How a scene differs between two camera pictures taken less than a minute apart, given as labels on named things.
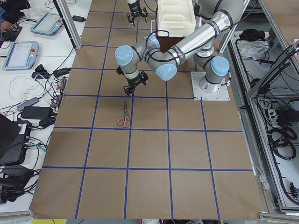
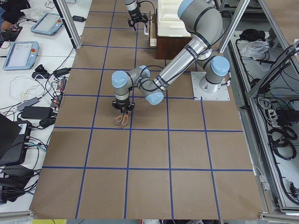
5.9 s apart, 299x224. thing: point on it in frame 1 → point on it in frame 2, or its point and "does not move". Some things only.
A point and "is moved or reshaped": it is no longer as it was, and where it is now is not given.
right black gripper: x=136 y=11 → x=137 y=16
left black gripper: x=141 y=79 → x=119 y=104
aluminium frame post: x=69 y=23 does not move
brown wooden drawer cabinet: x=166 y=43 does not move
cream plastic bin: x=176 y=17 does not move
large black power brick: x=36 y=112 does not move
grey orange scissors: x=125 y=121 is moved or reshaped
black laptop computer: x=14 y=136 does not move
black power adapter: x=78 y=18 does not move
